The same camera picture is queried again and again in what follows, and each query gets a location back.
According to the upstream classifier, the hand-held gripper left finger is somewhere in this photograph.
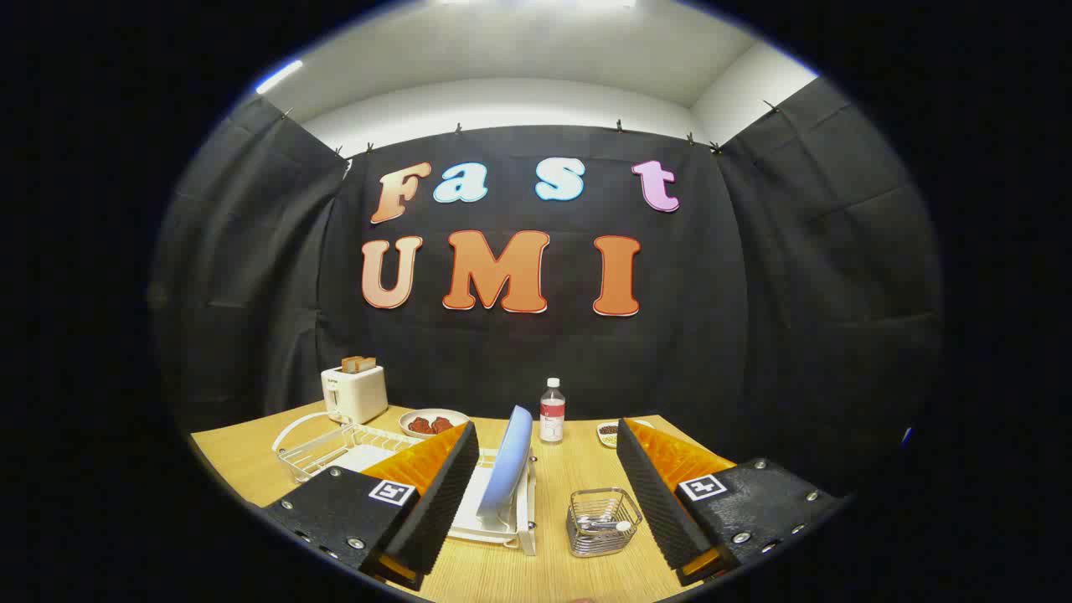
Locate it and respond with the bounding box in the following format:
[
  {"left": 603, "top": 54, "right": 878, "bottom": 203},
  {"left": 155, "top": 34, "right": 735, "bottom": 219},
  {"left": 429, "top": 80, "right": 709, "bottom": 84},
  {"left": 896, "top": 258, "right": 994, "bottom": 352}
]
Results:
[{"left": 261, "top": 421, "right": 481, "bottom": 592}]

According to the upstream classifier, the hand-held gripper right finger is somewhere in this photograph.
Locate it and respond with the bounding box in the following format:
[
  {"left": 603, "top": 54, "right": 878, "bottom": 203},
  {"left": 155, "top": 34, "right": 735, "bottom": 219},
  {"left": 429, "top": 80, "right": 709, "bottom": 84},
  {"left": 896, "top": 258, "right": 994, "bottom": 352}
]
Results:
[{"left": 617, "top": 418, "right": 847, "bottom": 587}]

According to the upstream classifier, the metal wire basket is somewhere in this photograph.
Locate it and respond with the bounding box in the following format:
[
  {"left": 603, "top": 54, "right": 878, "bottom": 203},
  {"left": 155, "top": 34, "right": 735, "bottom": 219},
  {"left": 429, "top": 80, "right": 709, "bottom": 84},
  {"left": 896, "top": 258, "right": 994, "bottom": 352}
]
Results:
[{"left": 566, "top": 488, "right": 643, "bottom": 559}]

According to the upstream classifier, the light blue plate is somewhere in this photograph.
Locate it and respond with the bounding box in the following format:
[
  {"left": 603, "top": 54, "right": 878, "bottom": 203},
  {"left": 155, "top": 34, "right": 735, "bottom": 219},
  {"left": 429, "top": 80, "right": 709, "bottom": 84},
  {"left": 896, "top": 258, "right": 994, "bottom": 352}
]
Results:
[{"left": 476, "top": 405, "right": 534, "bottom": 524}]

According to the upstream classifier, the white wire dish rack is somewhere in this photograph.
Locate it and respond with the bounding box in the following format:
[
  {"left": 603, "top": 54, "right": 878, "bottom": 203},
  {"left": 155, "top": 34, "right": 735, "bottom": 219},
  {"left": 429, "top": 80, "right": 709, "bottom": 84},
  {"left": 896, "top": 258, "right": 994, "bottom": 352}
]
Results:
[{"left": 272, "top": 410, "right": 538, "bottom": 558}]

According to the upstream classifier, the white oval plate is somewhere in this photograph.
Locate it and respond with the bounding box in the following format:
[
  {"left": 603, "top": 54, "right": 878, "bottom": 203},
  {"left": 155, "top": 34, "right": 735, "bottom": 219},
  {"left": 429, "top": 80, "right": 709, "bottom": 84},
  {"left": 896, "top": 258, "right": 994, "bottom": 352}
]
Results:
[{"left": 399, "top": 409, "right": 470, "bottom": 440}]

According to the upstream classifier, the white divided dish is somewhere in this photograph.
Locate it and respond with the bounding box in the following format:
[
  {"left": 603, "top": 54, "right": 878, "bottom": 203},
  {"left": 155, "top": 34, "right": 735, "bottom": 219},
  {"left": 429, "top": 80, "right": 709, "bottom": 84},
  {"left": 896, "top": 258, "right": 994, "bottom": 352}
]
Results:
[{"left": 596, "top": 420, "right": 656, "bottom": 449}]

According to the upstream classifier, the white toaster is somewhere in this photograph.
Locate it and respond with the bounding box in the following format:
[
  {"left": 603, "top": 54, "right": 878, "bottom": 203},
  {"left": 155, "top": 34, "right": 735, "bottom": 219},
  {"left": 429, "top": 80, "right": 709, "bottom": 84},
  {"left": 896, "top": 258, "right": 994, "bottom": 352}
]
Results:
[{"left": 321, "top": 365, "right": 389, "bottom": 425}]

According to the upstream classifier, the clear bottle red label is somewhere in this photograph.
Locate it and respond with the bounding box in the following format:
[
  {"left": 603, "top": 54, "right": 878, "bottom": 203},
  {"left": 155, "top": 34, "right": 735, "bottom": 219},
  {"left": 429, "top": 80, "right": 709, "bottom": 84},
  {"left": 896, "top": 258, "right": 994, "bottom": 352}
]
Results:
[{"left": 539, "top": 377, "right": 566, "bottom": 444}]

